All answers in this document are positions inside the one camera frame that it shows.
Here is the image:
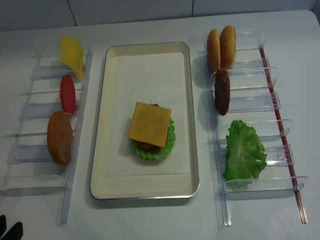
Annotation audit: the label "brown meat patty on tray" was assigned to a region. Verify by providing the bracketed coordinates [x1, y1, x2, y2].
[132, 104, 164, 152]

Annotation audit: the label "red tomato slice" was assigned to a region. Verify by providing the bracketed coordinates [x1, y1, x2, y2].
[59, 74, 76, 115]

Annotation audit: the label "clear acrylic rack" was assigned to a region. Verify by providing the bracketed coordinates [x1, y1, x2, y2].
[0, 41, 93, 225]
[201, 28, 308, 227]

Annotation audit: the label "white tray liner paper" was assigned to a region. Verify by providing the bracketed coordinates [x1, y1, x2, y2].
[107, 52, 190, 177]

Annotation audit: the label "green lettuce on tray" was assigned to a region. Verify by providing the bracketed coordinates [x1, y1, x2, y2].
[130, 118, 176, 161]

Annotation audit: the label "orange cheese slice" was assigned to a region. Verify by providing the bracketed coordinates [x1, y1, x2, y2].
[128, 102, 172, 148]

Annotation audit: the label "clear acrylic left rack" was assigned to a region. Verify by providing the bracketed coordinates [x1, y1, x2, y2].
[0, 41, 93, 225]

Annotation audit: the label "orange-brown bun top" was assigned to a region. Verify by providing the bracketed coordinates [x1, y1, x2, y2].
[47, 111, 73, 166]

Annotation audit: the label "tan bun half front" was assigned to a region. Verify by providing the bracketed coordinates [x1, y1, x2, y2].
[206, 29, 221, 73]

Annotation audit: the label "yellow cheese slices in rack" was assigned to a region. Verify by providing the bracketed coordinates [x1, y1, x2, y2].
[60, 35, 84, 81]

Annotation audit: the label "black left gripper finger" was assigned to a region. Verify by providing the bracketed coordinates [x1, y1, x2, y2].
[3, 221, 24, 240]
[0, 214, 7, 232]

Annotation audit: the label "green lettuce leaf in rack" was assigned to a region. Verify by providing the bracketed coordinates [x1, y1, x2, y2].
[223, 120, 267, 188]

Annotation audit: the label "brown meat patty in rack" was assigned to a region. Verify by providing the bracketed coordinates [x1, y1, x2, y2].
[214, 68, 231, 116]

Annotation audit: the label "tan bun half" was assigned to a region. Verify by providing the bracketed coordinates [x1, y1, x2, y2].
[206, 29, 221, 73]
[219, 25, 236, 70]

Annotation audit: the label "cream metal tray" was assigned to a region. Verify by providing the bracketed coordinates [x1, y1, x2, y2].
[89, 42, 199, 200]

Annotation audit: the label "clear acrylic right rack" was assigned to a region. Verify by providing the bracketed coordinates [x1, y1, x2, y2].
[201, 28, 308, 227]

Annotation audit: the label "tan bun half rear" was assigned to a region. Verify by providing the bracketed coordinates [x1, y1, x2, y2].
[219, 25, 236, 70]

